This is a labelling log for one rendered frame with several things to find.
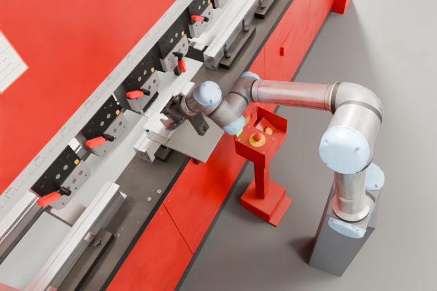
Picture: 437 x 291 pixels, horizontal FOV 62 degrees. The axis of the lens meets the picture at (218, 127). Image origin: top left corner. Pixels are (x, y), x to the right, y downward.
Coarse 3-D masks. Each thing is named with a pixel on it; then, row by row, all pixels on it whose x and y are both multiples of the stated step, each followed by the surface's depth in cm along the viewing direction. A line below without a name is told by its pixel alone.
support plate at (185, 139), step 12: (180, 132) 142; (192, 132) 141; (216, 132) 140; (168, 144) 139; (180, 144) 139; (192, 144) 138; (204, 144) 137; (216, 144) 138; (192, 156) 135; (204, 156) 135
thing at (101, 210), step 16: (112, 192) 133; (96, 208) 131; (112, 208) 135; (80, 224) 128; (96, 224) 130; (64, 240) 125; (80, 240) 124; (64, 256) 122; (80, 256) 128; (48, 272) 119; (64, 272) 123; (32, 288) 117; (48, 288) 124
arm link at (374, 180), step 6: (372, 168) 125; (378, 168) 125; (366, 174) 123; (372, 174) 123; (378, 174) 123; (366, 180) 122; (372, 180) 121; (378, 180) 121; (366, 186) 120; (372, 186) 120; (378, 186) 120; (366, 192) 121; (372, 192) 121; (372, 198) 121
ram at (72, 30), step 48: (0, 0) 71; (48, 0) 81; (96, 0) 93; (144, 0) 110; (48, 48) 85; (96, 48) 99; (144, 48) 118; (0, 96) 78; (48, 96) 90; (0, 144) 83; (0, 192) 87
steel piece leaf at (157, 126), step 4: (160, 116) 147; (164, 116) 147; (156, 120) 146; (152, 124) 145; (156, 124) 145; (160, 124) 145; (152, 128) 144; (156, 128) 144; (160, 128) 144; (164, 128) 144; (176, 128) 143; (156, 132) 143; (160, 132) 143; (164, 132) 143; (168, 132) 142; (172, 132) 141; (168, 136) 140
